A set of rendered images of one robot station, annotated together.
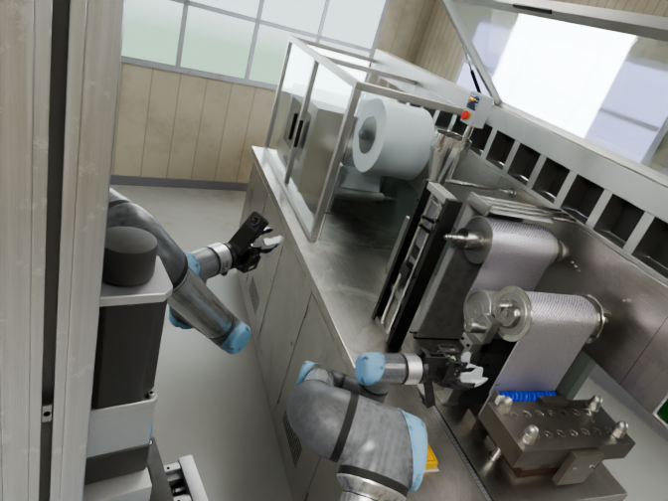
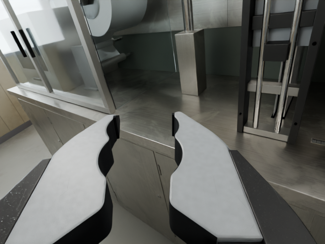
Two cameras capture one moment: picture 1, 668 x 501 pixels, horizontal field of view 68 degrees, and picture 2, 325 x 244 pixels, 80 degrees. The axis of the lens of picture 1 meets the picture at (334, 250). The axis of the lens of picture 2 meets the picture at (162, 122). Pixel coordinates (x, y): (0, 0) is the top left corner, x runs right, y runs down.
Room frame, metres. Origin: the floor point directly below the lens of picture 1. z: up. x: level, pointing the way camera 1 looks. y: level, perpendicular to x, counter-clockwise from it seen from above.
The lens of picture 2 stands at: (1.14, 0.20, 1.30)
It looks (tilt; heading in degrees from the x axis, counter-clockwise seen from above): 31 degrees down; 338
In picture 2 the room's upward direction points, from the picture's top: 11 degrees counter-clockwise
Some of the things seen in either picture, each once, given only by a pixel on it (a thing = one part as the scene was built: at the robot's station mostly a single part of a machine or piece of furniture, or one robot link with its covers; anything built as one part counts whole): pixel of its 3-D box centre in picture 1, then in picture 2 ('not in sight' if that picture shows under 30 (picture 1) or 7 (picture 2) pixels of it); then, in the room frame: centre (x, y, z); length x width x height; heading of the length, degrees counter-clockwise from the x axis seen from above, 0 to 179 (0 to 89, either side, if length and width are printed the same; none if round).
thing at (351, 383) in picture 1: (362, 397); not in sight; (0.97, -0.18, 1.01); 0.11 x 0.08 x 0.11; 86
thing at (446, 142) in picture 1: (450, 143); not in sight; (1.88, -0.29, 1.50); 0.14 x 0.14 x 0.06
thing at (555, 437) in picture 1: (557, 429); not in sight; (1.09, -0.73, 1.00); 0.40 x 0.16 x 0.06; 115
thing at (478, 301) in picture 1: (510, 311); not in sight; (1.35, -0.57, 1.18); 0.26 x 0.12 x 0.12; 115
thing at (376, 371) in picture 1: (380, 369); not in sight; (0.97, -0.19, 1.11); 0.11 x 0.08 x 0.09; 115
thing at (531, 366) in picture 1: (536, 368); not in sight; (1.18, -0.64, 1.11); 0.23 x 0.01 x 0.18; 115
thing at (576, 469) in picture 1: (578, 467); not in sight; (1.02, -0.78, 0.97); 0.10 x 0.03 x 0.11; 115
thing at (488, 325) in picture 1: (464, 361); not in sight; (1.20, -0.45, 1.05); 0.06 x 0.05 x 0.31; 115
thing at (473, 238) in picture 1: (469, 240); not in sight; (1.40, -0.38, 1.34); 0.06 x 0.06 x 0.06; 25
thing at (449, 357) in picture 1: (437, 366); not in sight; (1.04, -0.34, 1.12); 0.12 x 0.08 x 0.09; 115
